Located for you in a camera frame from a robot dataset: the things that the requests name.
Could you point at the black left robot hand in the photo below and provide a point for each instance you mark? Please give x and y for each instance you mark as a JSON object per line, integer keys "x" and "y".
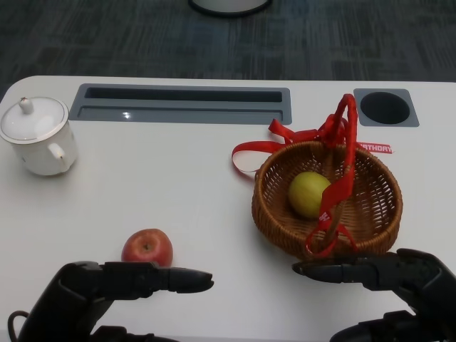
{"x": 82, "y": 285}

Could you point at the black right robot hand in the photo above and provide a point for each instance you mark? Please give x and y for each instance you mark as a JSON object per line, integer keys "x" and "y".
{"x": 420, "y": 278}

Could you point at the red apple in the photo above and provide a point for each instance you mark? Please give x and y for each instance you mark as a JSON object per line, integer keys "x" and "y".
{"x": 146, "y": 247}

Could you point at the wicker basket with red ribbon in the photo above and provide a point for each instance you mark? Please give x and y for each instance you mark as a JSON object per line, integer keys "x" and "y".
{"x": 338, "y": 192}

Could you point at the yellow-green apple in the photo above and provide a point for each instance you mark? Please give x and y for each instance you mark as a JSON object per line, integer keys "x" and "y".
{"x": 304, "y": 194}

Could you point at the white ceramic cup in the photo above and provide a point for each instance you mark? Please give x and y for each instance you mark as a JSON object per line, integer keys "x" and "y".
{"x": 39, "y": 156}

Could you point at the white ceramic cup lid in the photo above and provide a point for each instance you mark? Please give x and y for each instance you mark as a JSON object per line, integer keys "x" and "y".
{"x": 35, "y": 119}

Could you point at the white round black-rimmed base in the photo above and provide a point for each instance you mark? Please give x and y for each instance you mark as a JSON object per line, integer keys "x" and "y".
{"x": 228, "y": 6}

